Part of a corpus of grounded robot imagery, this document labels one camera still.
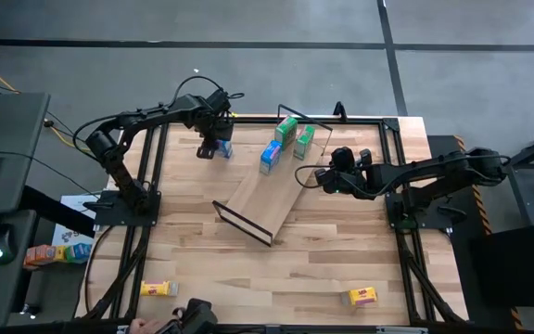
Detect teal small carton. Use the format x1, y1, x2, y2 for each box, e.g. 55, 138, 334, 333
65, 241, 94, 264

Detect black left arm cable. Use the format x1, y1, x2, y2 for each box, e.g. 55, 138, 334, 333
168, 74, 246, 109

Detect black aluminium table frame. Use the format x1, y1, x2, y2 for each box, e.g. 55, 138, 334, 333
75, 115, 468, 326

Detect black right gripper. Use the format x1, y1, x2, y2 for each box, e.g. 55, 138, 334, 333
313, 147, 384, 199

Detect wooden shelf black metal frames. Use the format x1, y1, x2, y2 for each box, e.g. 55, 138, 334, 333
210, 104, 334, 248

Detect grey desk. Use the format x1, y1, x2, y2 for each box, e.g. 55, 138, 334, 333
0, 91, 51, 329

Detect yellow Corn Pops cereal box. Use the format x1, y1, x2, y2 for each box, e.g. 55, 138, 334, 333
340, 286, 379, 308
139, 279, 180, 298

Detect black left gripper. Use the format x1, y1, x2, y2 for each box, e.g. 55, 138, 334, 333
192, 90, 234, 161

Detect black computer mouse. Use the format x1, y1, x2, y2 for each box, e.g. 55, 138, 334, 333
0, 223, 18, 266

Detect blue Rice Krispies cereal box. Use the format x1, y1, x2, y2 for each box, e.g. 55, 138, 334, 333
214, 138, 235, 161
259, 140, 283, 176

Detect green Apple Jacks cereal box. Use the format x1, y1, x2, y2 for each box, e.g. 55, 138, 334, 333
292, 124, 317, 161
273, 115, 299, 150

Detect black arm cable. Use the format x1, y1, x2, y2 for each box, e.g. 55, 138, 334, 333
293, 163, 331, 190
168, 74, 246, 109

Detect person's hand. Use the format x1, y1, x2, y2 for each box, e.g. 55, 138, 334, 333
126, 317, 158, 334

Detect black hazard striped floor mat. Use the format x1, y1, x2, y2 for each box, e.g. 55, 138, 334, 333
426, 134, 526, 334

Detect white printed sheet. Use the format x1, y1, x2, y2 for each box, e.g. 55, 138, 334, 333
51, 193, 102, 247

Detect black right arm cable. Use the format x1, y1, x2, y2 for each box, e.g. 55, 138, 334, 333
293, 163, 331, 190

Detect orange small carton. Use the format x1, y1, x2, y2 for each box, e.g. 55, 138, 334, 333
22, 243, 57, 269

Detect black handheld device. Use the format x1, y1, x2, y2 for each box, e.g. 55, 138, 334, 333
155, 297, 220, 334

